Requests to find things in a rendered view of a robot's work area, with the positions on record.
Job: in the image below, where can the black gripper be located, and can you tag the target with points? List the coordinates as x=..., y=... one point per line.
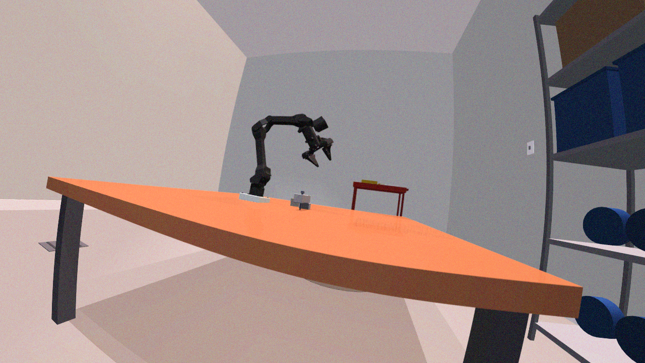
x=313, y=143

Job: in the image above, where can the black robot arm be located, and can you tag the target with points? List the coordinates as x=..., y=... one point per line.
x=262, y=172

